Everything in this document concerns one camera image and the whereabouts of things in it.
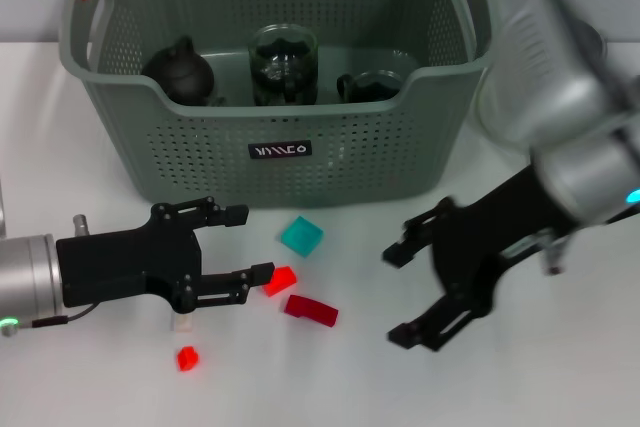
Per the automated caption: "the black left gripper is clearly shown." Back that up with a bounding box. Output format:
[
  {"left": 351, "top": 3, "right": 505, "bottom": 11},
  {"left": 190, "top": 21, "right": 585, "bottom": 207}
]
[{"left": 55, "top": 198, "right": 275, "bottom": 313}]

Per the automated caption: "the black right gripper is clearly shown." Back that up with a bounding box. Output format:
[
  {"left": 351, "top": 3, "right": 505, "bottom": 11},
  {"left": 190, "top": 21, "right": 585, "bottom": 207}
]
[{"left": 382, "top": 166, "right": 571, "bottom": 353}]

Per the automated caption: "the bright red sloped block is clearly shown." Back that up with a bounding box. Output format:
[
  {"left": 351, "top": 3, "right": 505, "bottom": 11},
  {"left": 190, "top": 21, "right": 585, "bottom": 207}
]
[{"left": 262, "top": 265, "right": 297, "bottom": 297}]

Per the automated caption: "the teal square building block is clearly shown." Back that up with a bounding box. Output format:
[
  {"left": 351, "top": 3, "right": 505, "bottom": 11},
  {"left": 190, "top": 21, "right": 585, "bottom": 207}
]
[{"left": 278, "top": 215, "right": 325, "bottom": 258}]

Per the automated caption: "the dark red curved block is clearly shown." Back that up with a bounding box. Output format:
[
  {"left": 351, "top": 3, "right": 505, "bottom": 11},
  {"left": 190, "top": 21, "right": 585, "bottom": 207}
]
[{"left": 284, "top": 294, "right": 340, "bottom": 328}]

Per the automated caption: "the small red building block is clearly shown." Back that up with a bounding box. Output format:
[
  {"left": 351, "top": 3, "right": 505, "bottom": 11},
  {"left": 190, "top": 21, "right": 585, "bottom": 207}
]
[{"left": 176, "top": 345, "right": 200, "bottom": 372}]

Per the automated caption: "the grey-green perforated storage bin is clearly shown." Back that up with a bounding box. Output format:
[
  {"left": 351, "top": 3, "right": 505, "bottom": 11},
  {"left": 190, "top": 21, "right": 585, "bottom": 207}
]
[{"left": 58, "top": 0, "right": 503, "bottom": 209}]

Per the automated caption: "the metal plug right gripper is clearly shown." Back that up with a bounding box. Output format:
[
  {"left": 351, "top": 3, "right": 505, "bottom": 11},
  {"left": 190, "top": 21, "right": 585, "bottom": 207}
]
[{"left": 542, "top": 231, "right": 569, "bottom": 276}]

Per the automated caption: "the small black clay teapot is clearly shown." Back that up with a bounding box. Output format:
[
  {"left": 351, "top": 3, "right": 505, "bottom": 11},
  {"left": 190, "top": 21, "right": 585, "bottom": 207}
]
[{"left": 141, "top": 35, "right": 216, "bottom": 107}]

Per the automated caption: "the glass teapot black lid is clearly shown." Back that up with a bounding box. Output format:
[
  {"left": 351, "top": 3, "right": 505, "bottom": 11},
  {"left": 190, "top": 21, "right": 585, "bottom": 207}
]
[{"left": 474, "top": 16, "right": 609, "bottom": 148}]

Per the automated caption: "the left arm cable with plug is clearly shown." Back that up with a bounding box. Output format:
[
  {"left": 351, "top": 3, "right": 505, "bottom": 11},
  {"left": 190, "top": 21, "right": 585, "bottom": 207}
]
[{"left": 2, "top": 304, "right": 99, "bottom": 338}]

